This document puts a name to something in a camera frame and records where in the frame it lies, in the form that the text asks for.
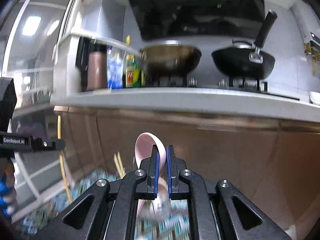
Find glass sliding door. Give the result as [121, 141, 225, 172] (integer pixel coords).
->
[1, 0, 74, 219]

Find green yellow oil bottle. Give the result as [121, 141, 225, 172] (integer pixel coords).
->
[124, 53, 140, 88]

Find pink spoon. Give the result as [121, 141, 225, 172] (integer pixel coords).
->
[152, 177, 171, 220]
[135, 132, 167, 222]

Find brown kitchen base cabinets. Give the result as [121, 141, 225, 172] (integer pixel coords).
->
[55, 106, 319, 239]

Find blue white seasoning bag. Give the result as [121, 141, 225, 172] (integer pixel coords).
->
[107, 45, 123, 89]

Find small white bowl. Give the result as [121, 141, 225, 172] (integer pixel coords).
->
[310, 92, 320, 106]

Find pink spoon front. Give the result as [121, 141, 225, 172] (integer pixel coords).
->
[152, 177, 171, 220]

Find white water heater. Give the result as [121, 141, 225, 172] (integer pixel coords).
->
[301, 0, 319, 76]

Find black wok with handle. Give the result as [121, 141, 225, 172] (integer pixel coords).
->
[212, 10, 278, 80]

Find black range hood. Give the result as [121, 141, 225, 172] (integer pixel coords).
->
[129, 0, 265, 41]

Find copper electric kettle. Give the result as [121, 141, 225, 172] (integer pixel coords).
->
[75, 36, 107, 92]

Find brass coloured wok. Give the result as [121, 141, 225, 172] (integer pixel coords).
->
[139, 40, 202, 77]

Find black gas stove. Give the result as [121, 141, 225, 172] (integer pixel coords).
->
[143, 76, 300, 101]

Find zigzag knitted table cloth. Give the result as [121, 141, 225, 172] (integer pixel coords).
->
[21, 168, 192, 240]

